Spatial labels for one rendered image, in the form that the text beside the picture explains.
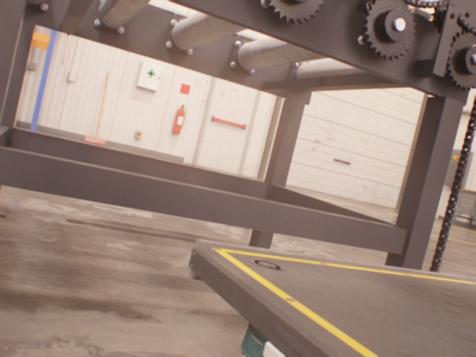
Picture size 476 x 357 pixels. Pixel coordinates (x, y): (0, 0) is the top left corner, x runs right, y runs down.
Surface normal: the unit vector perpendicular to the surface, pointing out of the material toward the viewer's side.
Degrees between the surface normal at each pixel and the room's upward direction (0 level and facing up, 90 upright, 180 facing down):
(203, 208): 90
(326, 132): 90
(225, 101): 90
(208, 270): 90
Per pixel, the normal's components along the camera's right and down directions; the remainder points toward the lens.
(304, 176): 0.38, 0.15
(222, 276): -0.87, -0.18
